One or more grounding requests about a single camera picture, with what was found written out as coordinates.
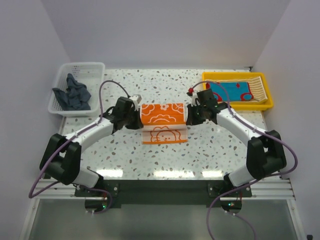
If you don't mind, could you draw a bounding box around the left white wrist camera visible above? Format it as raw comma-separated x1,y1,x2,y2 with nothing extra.
130,94,142,105

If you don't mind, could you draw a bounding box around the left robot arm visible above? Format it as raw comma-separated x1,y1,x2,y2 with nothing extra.
39,95,143,197

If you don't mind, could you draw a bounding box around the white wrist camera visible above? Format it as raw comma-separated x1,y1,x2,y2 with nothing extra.
191,91,199,107
130,94,142,105

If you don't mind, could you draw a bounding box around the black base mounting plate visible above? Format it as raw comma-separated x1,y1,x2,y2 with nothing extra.
73,179,252,210

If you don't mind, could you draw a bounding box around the dark grey towel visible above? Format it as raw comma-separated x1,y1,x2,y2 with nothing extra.
52,73,92,111

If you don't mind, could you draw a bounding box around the orange white patterned cloth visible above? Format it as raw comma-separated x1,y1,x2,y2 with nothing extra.
140,103,188,145

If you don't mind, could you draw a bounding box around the yellow striped Doraemon towel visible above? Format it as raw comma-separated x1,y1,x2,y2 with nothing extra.
204,76,268,103

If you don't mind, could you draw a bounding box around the yellow plastic tray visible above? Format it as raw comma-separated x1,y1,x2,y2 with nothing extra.
202,72,274,111

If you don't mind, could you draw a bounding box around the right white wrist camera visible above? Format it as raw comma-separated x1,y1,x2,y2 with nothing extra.
191,91,199,107

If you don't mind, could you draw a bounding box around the red patterned towel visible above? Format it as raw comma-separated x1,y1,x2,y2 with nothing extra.
205,81,254,102

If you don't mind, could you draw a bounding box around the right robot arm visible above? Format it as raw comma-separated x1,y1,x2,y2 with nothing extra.
186,88,287,197

